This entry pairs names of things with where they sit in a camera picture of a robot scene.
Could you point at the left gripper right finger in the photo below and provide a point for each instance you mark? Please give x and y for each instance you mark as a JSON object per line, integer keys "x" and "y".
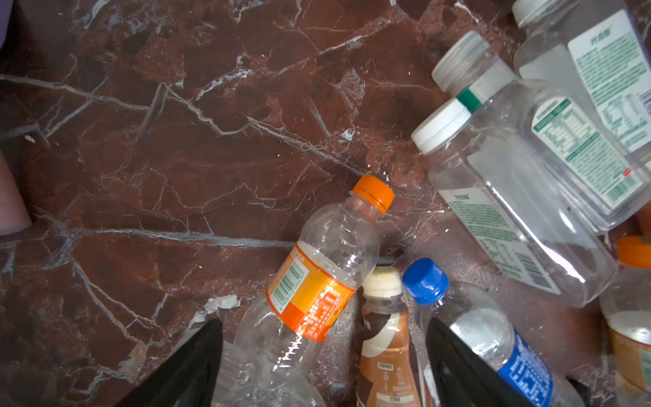
{"x": 462, "y": 378}

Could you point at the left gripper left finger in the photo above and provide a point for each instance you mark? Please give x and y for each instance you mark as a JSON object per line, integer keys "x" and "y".
{"x": 188, "y": 377}

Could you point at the blue label water bottle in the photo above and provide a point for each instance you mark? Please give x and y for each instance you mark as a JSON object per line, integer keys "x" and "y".
{"x": 476, "y": 318}

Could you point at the brown coffee bottle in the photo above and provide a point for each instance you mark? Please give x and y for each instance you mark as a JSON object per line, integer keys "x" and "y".
{"x": 389, "y": 374}

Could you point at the orange label bottle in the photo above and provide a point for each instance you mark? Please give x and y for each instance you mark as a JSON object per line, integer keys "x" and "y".
{"x": 625, "y": 304}
{"x": 282, "y": 332}

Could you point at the clear square bottle green label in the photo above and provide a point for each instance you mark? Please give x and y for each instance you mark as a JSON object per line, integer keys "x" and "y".
{"x": 592, "y": 50}

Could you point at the purple toy shovel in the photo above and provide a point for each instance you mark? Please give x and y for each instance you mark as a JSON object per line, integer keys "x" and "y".
{"x": 14, "y": 215}

